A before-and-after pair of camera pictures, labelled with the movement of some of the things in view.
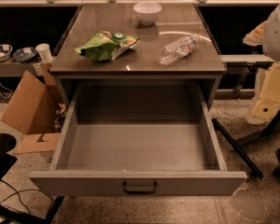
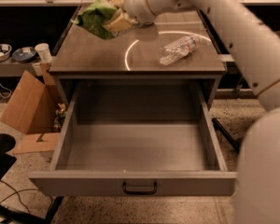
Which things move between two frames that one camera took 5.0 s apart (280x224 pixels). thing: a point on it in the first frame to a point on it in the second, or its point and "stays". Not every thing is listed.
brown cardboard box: x=35 y=106 stays
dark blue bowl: x=24 y=54 stays
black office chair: x=1 y=161 stays
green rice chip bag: x=106 y=46 to x=94 y=17
